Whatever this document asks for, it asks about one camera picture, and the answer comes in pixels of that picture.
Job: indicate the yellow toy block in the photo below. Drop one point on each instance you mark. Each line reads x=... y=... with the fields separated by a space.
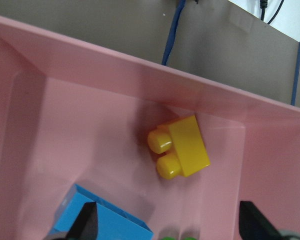
x=181 y=146

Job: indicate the pink plastic box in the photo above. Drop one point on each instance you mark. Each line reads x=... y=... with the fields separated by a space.
x=76 y=113

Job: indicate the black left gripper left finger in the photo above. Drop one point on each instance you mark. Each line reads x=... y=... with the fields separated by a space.
x=85 y=226

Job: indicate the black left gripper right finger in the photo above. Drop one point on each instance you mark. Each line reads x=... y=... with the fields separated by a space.
x=253 y=225

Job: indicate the green toy block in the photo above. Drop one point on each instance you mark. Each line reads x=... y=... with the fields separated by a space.
x=178 y=238

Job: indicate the blue toy block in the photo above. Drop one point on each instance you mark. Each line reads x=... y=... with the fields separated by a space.
x=113 y=222

